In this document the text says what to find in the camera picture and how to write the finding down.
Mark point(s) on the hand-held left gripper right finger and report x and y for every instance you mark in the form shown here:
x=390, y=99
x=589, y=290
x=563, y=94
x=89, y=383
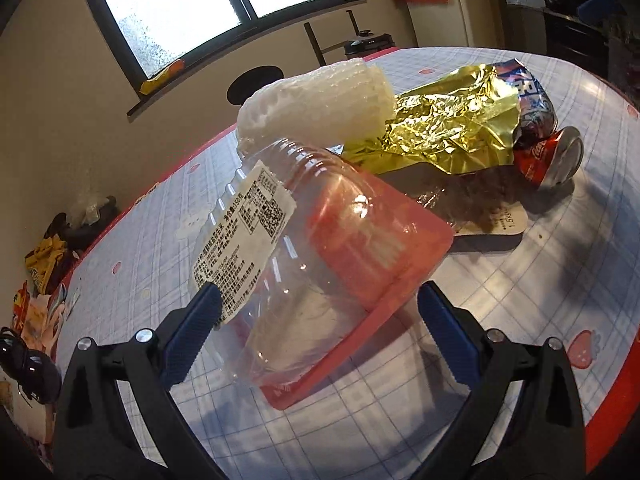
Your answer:
x=445, y=332

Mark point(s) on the dark window sill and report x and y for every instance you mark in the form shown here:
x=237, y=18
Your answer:
x=235, y=55

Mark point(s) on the yellow packet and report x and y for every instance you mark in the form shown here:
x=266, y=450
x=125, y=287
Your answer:
x=161, y=77

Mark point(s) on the black round back chair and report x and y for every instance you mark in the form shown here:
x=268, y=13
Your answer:
x=255, y=82

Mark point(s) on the red soda can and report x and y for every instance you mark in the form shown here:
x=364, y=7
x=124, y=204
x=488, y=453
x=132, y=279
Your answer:
x=542, y=160

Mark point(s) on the checked tablecloth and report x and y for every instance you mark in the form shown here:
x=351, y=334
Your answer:
x=525, y=285

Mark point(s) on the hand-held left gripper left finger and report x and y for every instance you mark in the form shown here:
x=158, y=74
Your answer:
x=192, y=332

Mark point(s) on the white bubble wrap roll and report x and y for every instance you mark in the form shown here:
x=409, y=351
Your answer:
x=310, y=105

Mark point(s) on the gold foil wrapper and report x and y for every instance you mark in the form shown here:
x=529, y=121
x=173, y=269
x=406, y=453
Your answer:
x=450, y=120

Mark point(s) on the black sunglasses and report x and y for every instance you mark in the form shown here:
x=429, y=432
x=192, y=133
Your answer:
x=32, y=370

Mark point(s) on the yellow snack packets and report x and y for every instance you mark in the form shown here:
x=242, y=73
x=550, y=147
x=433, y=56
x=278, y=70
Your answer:
x=47, y=262

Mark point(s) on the clear plastic bag with label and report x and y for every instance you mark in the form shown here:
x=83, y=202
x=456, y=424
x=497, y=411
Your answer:
x=475, y=200

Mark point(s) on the red translucent plastic tray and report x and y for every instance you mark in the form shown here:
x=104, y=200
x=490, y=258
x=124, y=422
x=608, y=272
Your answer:
x=395, y=240

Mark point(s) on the cream refrigerator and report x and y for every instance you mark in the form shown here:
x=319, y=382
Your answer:
x=477, y=5

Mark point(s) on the colourful printed packets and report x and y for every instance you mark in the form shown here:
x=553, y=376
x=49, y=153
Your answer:
x=37, y=320

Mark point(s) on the clear plastic bottle white label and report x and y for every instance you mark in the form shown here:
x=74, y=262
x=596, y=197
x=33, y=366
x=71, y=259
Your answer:
x=295, y=300

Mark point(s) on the crushed blue white can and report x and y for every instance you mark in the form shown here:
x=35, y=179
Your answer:
x=532, y=100

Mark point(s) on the dark framed window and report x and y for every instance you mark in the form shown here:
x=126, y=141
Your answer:
x=200, y=0

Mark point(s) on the brown pressure cooker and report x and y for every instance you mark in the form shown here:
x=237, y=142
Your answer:
x=367, y=44

